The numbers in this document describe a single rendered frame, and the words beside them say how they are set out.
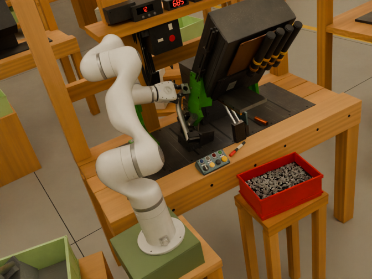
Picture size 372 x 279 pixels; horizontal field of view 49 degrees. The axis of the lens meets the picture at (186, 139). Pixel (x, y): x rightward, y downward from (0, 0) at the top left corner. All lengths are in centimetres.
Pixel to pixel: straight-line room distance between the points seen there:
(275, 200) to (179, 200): 45
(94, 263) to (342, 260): 154
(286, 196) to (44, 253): 104
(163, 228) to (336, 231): 160
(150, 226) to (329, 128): 123
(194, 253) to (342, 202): 146
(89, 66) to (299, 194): 103
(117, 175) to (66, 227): 202
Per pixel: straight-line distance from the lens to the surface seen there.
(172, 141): 224
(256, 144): 211
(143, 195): 143
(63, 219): 344
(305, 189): 187
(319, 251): 219
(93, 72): 154
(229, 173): 202
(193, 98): 208
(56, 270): 184
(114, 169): 137
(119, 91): 146
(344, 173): 268
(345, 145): 255
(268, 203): 179
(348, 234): 289
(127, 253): 163
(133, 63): 150
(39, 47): 208
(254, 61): 191
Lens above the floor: 211
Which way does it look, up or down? 33 degrees down
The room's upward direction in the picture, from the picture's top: 12 degrees counter-clockwise
